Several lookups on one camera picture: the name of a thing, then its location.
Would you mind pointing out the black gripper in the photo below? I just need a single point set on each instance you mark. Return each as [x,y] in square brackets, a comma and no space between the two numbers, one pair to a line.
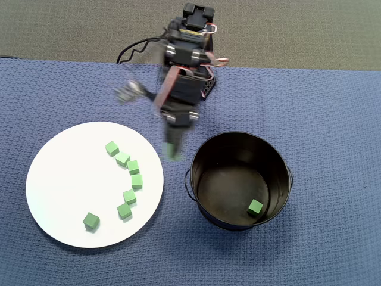
[179,117]

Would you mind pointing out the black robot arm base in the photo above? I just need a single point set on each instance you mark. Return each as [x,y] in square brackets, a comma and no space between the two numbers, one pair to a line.
[210,85]

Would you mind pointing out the white round plate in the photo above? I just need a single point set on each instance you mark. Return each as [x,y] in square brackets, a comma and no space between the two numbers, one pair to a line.
[59,193]

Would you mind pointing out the black metal bucket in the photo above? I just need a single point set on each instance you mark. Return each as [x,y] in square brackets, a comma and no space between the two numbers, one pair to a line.
[226,190]

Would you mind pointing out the blue woven cloth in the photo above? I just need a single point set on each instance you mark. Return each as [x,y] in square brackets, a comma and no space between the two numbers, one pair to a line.
[327,149]

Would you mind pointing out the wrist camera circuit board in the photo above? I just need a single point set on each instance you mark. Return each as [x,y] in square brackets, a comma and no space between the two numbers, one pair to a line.
[129,89]

